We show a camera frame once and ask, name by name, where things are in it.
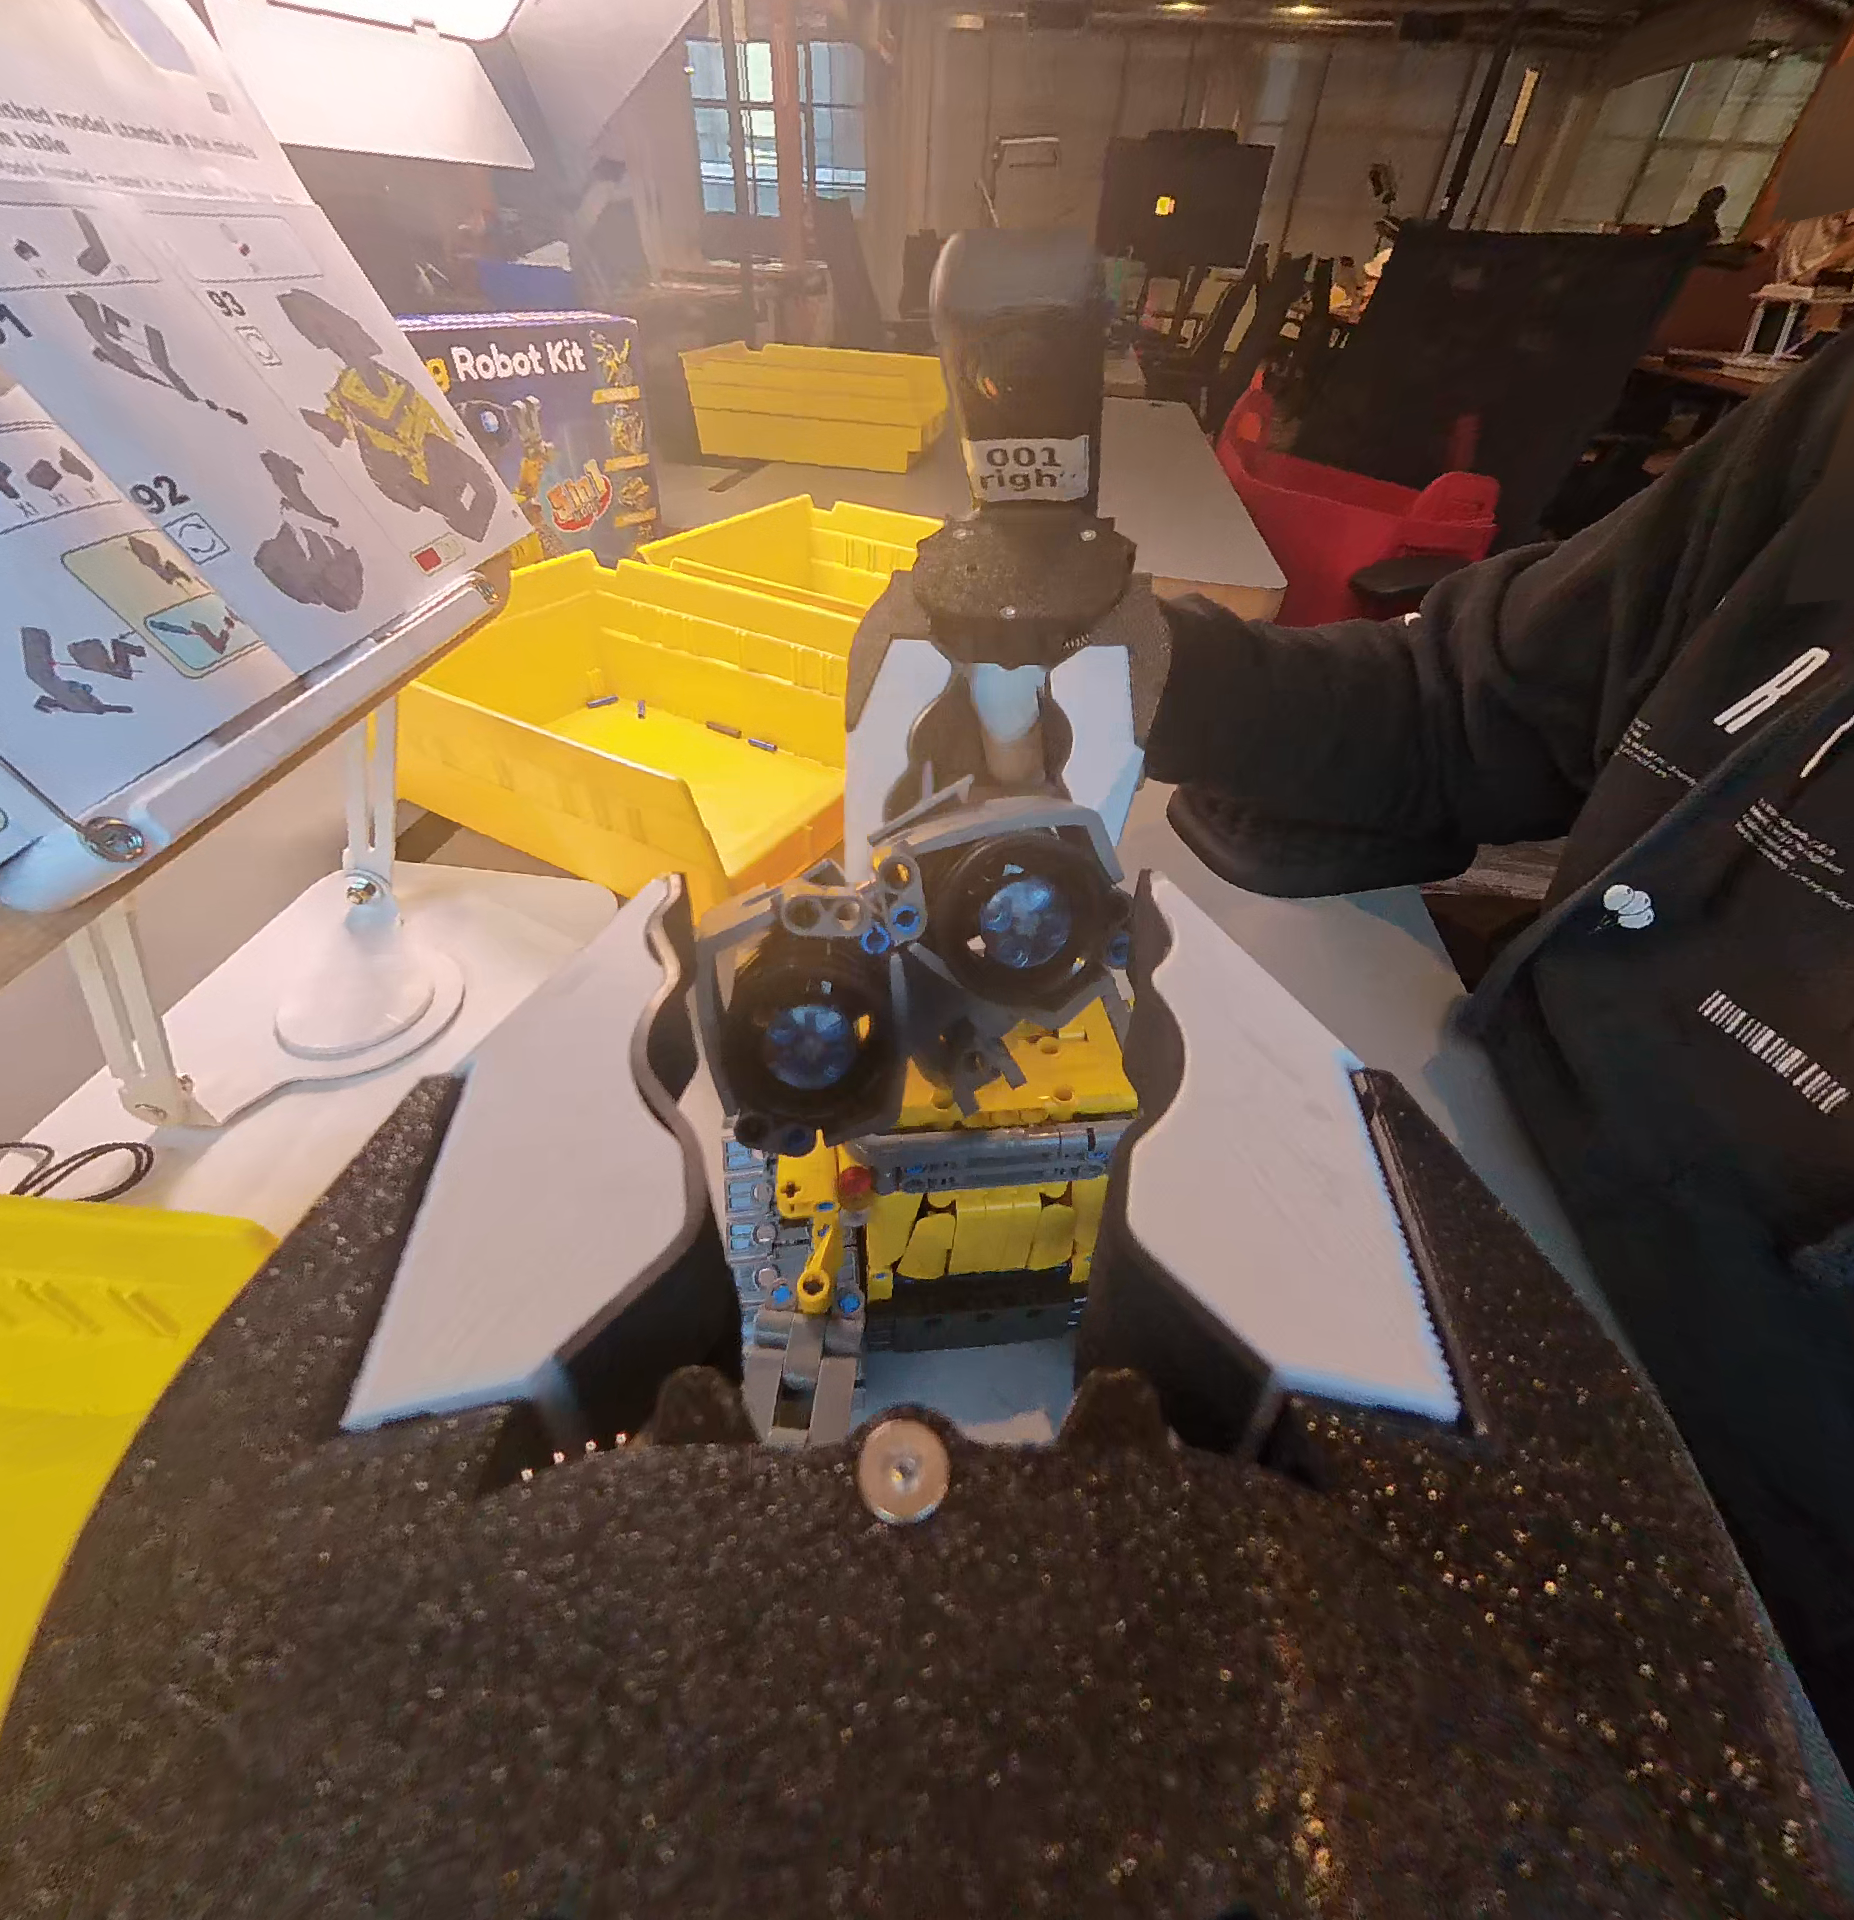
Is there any yellow plastic parts bin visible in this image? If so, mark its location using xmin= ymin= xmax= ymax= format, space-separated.
xmin=677 ymin=340 xmax=951 ymax=478
xmin=394 ymin=547 xmax=870 ymax=921
xmin=0 ymin=1188 xmax=280 ymax=1802
xmin=633 ymin=492 xmax=948 ymax=618

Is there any person's black hoodie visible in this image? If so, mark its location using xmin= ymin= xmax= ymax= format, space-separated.
xmin=1457 ymin=301 xmax=1854 ymax=1849

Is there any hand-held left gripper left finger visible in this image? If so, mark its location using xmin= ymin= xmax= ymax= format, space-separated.
xmin=337 ymin=872 xmax=720 ymax=1434

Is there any yellow tracked toy robot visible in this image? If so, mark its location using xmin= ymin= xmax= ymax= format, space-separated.
xmin=720 ymin=997 xmax=1145 ymax=1451

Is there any black cable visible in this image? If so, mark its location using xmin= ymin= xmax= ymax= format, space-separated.
xmin=0 ymin=1140 xmax=159 ymax=1202

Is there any white board on pole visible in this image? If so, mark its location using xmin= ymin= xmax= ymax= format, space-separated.
xmin=205 ymin=0 xmax=535 ymax=173

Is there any grey motor block assembly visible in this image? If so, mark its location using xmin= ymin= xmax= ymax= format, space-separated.
xmin=690 ymin=777 xmax=1139 ymax=1158

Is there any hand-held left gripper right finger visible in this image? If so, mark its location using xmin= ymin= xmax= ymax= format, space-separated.
xmin=1097 ymin=871 xmax=1469 ymax=1428

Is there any dark framed window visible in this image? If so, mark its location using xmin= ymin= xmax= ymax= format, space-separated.
xmin=684 ymin=37 xmax=870 ymax=222

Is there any red beanbag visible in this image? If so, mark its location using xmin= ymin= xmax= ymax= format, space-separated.
xmin=1213 ymin=374 xmax=1502 ymax=631

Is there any white book stand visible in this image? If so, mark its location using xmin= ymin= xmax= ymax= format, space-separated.
xmin=0 ymin=562 xmax=623 ymax=1202

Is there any blue robot kit box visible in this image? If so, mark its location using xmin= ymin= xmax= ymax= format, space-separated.
xmin=394 ymin=311 xmax=665 ymax=571

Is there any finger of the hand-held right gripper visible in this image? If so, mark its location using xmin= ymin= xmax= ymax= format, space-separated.
xmin=1041 ymin=636 xmax=1151 ymax=894
xmin=840 ymin=633 xmax=977 ymax=891

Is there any instruction booklet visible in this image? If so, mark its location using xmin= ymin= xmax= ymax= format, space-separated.
xmin=0 ymin=0 xmax=535 ymax=888

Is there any grey desk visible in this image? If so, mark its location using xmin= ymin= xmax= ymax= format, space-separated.
xmin=0 ymin=660 xmax=1854 ymax=1863

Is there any white side table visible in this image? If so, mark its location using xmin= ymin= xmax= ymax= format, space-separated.
xmin=1097 ymin=394 xmax=1292 ymax=620

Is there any black monitor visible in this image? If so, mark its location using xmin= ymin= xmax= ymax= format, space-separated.
xmin=1094 ymin=130 xmax=1278 ymax=268

